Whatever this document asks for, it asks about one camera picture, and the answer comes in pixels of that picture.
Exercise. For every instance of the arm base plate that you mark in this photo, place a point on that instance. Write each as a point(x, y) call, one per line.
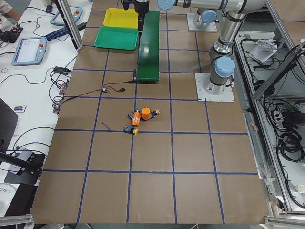
point(204, 22)
point(209, 92)

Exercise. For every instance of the yellow push button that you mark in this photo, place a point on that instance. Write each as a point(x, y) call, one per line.
point(130, 130)
point(154, 113)

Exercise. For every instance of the near blue teach pendant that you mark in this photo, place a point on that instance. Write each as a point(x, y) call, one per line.
point(30, 51)

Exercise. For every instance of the black camera stand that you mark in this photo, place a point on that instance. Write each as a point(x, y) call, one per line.
point(25, 165)

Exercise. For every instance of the orange cylinder with label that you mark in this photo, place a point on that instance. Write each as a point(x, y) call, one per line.
point(136, 117)

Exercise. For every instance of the plain orange cylinder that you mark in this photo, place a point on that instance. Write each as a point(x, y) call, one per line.
point(146, 113)

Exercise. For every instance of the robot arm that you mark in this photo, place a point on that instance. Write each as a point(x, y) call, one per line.
point(168, 4)
point(222, 65)

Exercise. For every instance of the aluminium frame post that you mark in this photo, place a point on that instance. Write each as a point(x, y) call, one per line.
point(65, 12)

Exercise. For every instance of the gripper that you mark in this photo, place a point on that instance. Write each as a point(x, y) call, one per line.
point(140, 7)

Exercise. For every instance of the green conveyor belt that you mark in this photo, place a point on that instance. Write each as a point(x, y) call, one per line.
point(148, 56)

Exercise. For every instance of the yellow tray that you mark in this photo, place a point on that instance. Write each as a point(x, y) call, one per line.
point(115, 17)

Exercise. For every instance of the crumpled white paper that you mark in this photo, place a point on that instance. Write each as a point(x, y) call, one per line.
point(263, 50)

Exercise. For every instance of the green tray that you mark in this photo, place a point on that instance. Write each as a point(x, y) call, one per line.
point(116, 38)

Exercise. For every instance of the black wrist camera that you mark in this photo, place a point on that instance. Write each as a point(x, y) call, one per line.
point(125, 4)

